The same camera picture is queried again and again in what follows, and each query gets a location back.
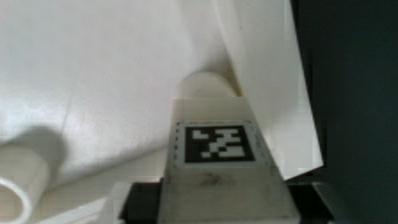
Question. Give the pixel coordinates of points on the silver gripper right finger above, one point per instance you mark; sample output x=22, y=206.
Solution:
x=317, y=203

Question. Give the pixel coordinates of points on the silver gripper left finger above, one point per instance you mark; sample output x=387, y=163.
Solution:
x=134, y=203

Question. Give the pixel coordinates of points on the white table leg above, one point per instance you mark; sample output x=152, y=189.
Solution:
x=223, y=186

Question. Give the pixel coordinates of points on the white square table top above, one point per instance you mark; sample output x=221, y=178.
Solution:
x=97, y=55

